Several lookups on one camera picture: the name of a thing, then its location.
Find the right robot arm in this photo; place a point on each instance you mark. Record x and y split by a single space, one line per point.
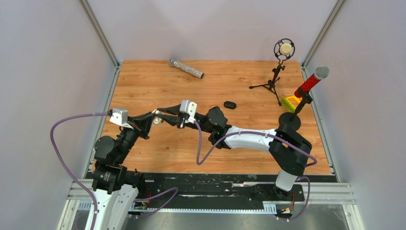
289 149

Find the silver glitter microphone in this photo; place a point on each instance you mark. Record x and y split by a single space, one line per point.
186 68

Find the black earbuds charging case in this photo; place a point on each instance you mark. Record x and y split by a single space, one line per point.
230 105

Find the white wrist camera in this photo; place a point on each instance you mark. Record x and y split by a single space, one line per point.
188 110
119 116

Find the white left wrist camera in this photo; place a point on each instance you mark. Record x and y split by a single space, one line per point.
119 116

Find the black round-base microphone stand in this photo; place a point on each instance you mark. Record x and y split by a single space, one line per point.
292 119

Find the yellow green toy block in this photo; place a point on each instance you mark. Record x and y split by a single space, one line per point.
291 103

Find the white earbuds charging case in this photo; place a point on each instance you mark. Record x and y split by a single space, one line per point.
157 120

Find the red glitter microphone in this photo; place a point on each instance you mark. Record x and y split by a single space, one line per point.
319 74

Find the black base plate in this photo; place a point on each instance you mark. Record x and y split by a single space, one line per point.
209 191

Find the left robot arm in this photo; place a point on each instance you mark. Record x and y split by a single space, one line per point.
114 187

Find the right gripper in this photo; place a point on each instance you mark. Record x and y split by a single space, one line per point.
179 120

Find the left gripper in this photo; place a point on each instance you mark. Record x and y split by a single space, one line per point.
141 124

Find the black tripod microphone stand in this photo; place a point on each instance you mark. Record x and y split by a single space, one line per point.
283 50

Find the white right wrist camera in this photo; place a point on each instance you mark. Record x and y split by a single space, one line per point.
188 110

